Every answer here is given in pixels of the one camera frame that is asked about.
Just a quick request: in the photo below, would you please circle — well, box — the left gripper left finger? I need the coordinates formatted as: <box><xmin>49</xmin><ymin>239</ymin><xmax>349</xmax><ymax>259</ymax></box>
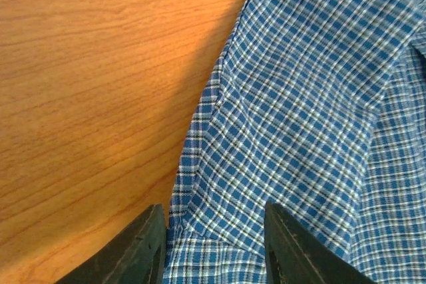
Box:
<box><xmin>57</xmin><ymin>204</ymin><xmax>166</xmax><ymax>283</ymax></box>

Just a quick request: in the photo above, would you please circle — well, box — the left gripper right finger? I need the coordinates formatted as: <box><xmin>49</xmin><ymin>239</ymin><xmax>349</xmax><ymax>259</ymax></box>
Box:
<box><xmin>264</xmin><ymin>201</ymin><xmax>373</xmax><ymax>284</ymax></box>

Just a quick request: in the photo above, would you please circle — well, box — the blue plaid shirt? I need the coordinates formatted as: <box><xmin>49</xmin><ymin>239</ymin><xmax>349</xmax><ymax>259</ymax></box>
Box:
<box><xmin>163</xmin><ymin>0</ymin><xmax>425</xmax><ymax>283</ymax></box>

